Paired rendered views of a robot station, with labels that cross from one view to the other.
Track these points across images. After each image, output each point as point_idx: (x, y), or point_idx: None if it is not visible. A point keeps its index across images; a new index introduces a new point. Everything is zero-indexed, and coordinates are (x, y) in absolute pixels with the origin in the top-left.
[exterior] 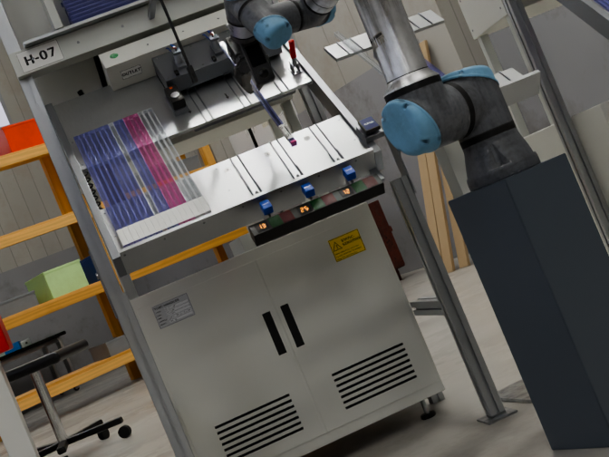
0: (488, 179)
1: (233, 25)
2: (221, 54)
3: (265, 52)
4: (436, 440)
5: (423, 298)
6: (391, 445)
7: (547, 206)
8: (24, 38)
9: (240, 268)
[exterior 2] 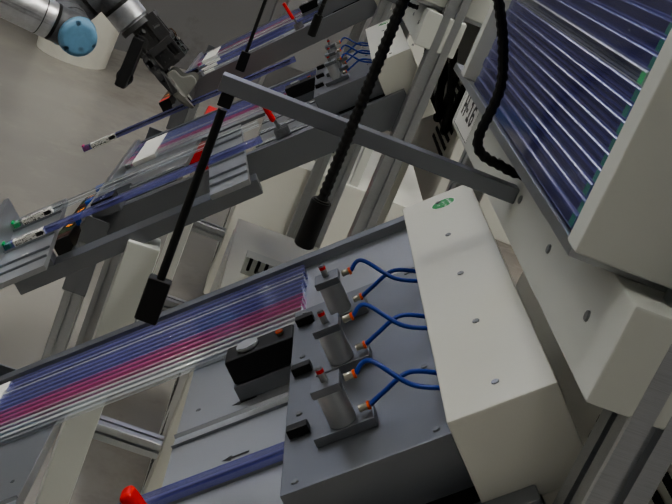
0: None
1: (115, 10)
2: (325, 77)
3: (144, 61)
4: (39, 487)
5: (136, 432)
6: (110, 491)
7: None
8: None
9: (222, 268)
